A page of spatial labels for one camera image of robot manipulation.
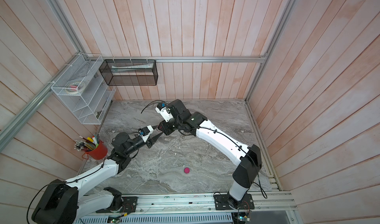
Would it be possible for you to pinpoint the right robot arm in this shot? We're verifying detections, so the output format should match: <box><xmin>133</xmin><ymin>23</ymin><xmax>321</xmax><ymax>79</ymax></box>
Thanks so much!
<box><xmin>155</xmin><ymin>99</ymin><xmax>262</xmax><ymax>204</ymax></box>

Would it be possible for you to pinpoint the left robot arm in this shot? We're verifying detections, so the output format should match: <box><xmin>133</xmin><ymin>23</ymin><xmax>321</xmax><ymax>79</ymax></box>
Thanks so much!
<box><xmin>26</xmin><ymin>132</ymin><xmax>162</xmax><ymax>224</ymax></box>

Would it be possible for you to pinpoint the red pencil cup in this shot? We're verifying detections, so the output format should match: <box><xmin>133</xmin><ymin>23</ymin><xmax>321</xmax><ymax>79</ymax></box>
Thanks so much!
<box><xmin>82</xmin><ymin>141</ymin><xmax>108</xmax><ymax>160</ymax></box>

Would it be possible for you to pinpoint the bundle of pencils and pens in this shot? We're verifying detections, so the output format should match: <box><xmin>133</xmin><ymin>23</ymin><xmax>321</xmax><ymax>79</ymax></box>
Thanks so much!
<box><xmin>74</xmin><ymin>136</ymin><xmax>99</xmax><ymax>152</ymax></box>

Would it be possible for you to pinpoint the tape roll on shelf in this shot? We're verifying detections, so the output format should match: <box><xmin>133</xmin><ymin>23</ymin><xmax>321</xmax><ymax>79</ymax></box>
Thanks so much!
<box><xmin>64</xmin><ymin>82</ymin><xmax>84</xmax><ymax>95</ymax></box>

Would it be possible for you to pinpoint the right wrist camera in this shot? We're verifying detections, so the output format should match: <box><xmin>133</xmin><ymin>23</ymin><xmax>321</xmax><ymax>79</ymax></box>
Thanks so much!
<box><xmin>155</xmin><ymin>102</ymin><xmax>174</xmax><ymax>122</ymax></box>

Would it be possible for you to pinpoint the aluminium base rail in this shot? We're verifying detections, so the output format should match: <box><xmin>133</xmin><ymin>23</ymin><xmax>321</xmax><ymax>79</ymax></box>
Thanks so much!
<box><xmin>89</xmin><ymin>191</ymin><xmax>297</xmax><ymax>215</ymax></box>

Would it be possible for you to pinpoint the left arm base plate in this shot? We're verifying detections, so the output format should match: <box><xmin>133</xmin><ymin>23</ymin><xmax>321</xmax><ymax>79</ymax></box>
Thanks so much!
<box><xmin>96</xmin><ymin>196</ymin><xmax>138</xmax><ymax>214</ymax></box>

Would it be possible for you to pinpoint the black mesh wall basket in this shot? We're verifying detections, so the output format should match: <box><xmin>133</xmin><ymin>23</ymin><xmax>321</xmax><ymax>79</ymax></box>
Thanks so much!
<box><xmin>99</xmin><ymin>59</ymin><xmax>158</xmax><ymax>86</ymax></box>

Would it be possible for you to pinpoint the white wire shelf rack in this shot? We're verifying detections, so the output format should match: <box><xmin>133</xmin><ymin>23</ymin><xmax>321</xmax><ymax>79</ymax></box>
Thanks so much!
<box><xmin>51</xmin><ymin>54</ymin><xmax>115</xmax><ymax>125</ymax></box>

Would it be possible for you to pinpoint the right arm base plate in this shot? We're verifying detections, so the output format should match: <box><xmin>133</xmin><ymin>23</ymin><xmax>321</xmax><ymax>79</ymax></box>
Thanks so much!
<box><xmin>213</xmin><ymin>193</ymin><xmax>255</xmax><ymax>211</ymax></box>

